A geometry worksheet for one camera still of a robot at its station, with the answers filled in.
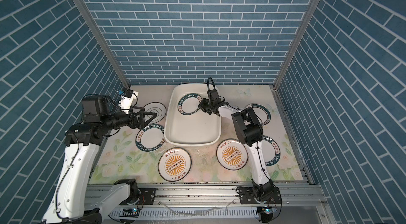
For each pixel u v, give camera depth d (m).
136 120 0.58
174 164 0.83
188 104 1.08
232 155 0.87
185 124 1.00
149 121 0.61
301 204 0.75
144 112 0.68
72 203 0.37
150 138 0.93
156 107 1.08
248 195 0.74
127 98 0.57
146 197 0.74
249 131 0.60
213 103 0.85
